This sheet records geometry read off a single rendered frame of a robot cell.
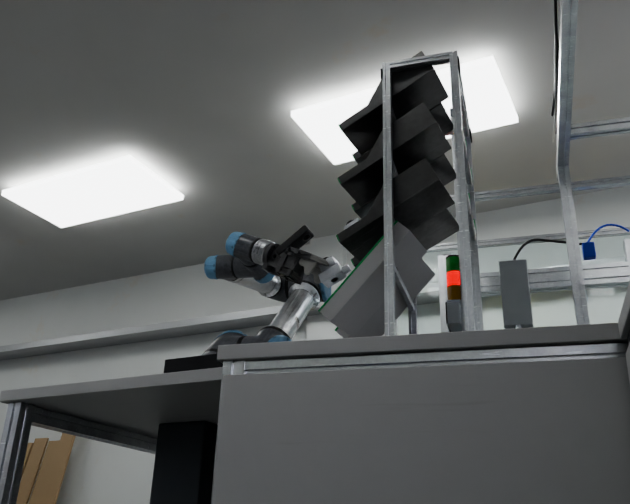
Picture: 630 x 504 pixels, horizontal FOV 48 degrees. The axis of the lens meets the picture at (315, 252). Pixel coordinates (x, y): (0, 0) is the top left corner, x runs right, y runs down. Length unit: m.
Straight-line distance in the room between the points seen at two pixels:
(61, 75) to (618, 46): 3.05
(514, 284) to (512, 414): 1.95
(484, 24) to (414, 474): 2.92
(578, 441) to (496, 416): 0.13
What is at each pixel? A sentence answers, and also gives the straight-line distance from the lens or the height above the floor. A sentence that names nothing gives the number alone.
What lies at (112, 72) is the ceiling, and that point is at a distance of 4.31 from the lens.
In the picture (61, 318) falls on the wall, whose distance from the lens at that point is 7.56.
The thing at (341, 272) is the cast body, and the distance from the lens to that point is 1.92.
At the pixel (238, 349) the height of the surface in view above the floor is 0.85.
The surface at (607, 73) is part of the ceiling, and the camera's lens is 4.33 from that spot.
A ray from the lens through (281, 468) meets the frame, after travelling 1.32.
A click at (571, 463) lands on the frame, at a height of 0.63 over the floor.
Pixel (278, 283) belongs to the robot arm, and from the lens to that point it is 2.51.
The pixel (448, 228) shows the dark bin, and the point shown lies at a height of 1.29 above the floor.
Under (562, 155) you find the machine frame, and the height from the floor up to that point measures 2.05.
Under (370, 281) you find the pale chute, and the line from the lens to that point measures 1.66.
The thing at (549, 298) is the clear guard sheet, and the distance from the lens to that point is 3.53.
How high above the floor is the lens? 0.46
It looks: 24 degrees up
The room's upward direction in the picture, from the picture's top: 2 degrees clockwise
